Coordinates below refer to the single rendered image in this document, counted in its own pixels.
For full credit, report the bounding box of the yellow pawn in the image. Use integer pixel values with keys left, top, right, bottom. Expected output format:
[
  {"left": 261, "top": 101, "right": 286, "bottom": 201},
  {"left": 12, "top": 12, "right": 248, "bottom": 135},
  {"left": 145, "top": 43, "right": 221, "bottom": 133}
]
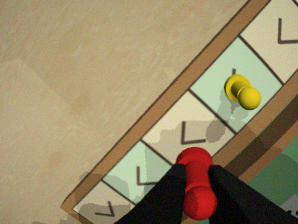
[{"left": 223, "top": 75, "right": 261, "bottom": 111}]

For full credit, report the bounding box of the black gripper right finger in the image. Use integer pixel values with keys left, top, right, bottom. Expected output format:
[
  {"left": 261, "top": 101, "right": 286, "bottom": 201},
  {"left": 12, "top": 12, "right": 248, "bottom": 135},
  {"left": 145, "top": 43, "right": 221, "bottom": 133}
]
[{"left": 208, "top": 164, "right": 298, "bottom": 224}]

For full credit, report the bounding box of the square board game track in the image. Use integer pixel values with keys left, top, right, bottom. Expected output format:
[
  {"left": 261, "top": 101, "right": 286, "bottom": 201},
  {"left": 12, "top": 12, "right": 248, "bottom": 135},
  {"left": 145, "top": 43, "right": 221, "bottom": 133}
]
[{"left": 60, "top": 0, "right": 298, "bottom": 224}]

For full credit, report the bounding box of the white die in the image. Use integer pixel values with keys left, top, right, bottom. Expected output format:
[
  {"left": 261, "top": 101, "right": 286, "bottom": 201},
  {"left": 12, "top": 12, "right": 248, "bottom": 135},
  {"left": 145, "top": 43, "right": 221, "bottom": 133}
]
[{"left": 279, "top": 193, "right": 298, "bottom": 217}]

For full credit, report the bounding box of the red pawn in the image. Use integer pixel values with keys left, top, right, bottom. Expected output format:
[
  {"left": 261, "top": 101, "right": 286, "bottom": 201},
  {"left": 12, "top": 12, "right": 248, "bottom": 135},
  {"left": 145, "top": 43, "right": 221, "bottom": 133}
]
[{"left": 176, "top": 147, "right": 217, "bottom": 221}]

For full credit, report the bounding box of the square game board with central tray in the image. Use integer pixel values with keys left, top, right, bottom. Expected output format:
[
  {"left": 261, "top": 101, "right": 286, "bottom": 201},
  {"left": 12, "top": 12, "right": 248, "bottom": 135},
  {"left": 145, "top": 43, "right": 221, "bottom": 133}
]
[{"left": 72, "top": 0, "right": 298, "bottom": 224}]

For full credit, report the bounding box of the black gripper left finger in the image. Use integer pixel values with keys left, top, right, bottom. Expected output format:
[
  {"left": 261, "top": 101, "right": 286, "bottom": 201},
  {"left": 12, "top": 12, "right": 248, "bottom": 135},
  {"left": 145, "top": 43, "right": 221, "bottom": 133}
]
[{"left": 114, "top": 164, "right": 188, "bottom": 224}]

